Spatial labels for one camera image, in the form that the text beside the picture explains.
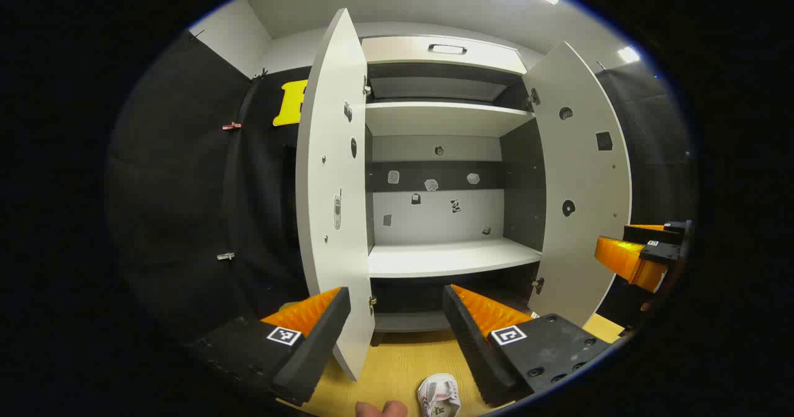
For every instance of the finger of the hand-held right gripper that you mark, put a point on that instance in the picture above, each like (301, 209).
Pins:
(626, 262)
(657, 232)

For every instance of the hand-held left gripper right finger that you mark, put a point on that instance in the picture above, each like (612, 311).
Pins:
(471, 342)

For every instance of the small ceiling light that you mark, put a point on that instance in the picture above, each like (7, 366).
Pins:
(628, 54)

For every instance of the white cabinet shelf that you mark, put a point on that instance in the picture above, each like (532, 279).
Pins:
(443, 118)
(453, 257)

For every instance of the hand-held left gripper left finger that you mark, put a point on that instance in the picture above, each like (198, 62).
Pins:
(319, 336)

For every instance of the white grey shoe cabinet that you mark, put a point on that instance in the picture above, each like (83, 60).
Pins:
(434, 218)

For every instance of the beige cabinet drawer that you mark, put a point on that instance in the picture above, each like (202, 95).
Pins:
(397, 54)

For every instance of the pink clip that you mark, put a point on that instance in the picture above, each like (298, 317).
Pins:
(231, 126)

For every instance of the white canvas shoe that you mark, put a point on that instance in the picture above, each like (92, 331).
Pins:
(438, 395)

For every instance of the white cabinet door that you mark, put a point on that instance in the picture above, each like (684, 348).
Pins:
(329, 187)
(583, 175)

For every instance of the black backdrop cloth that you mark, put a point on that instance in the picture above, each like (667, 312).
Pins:
(186, 187)

